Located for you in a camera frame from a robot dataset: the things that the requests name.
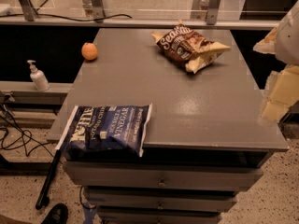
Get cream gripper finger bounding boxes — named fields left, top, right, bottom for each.
left=258, top=64, right=299, bottom=126
left=253, top=27, right=278, bottom=54

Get brown sea salt chip bag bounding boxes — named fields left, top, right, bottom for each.
left=151, top=23, right=230, bottom=74

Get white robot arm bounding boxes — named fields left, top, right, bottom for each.
left=253, top=1, right=299, bottom=122

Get blue kettle chip bag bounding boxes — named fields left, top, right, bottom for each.
left=56, top=105, right=152, bottom=157

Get grey drawer cabinet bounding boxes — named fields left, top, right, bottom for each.
left=50, top=28, right=288, bottom=224

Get orange fruit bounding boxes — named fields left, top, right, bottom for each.
left=81, top=43, right=98, bottom=61

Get white pump dispenser bottle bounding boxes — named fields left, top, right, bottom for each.
left=27, top=60, right=50, bottom=91

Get black shoe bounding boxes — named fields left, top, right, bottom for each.
left=41, top=203, right=68, bottom=224

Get black pole on floor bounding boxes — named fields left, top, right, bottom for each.
left=36, top=150, right=61, bottom=210

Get black cable on ledge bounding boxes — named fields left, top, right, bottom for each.
left=0, top=12, right=133, bottom=22

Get metal railing frame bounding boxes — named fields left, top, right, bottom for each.
left=0, top=0, right=279, bottom=30

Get black floor cables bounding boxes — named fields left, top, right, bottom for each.
left=0, top=91, right=55, bottom=158

